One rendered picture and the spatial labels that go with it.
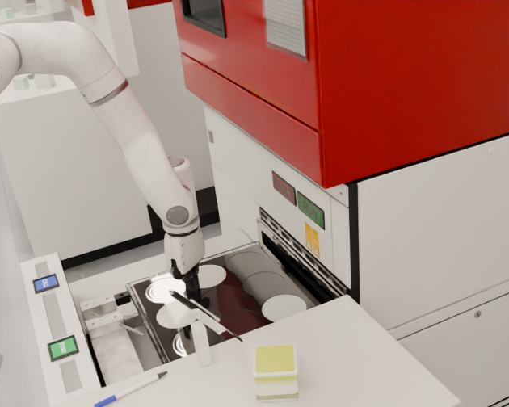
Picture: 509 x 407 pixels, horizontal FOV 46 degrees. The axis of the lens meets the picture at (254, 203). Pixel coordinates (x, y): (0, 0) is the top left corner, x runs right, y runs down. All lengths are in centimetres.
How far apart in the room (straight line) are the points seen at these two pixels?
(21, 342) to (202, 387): 197
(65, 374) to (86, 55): 61
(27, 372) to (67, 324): 149
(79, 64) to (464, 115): 76
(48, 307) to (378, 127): 82
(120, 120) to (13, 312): 212
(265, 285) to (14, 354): 173
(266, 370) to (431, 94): 60
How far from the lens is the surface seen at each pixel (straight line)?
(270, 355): 107
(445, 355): 163
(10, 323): 318
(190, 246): 139
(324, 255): 136
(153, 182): 122
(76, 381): 123
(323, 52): 106
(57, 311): 143
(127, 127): 124
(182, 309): 142
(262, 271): 150
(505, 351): 179
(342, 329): 122
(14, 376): 286
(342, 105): 111
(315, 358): 116
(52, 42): 122
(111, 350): 140
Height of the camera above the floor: 175
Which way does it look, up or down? 28 degrees down
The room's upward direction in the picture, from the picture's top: 6 degrees counter-clockwise
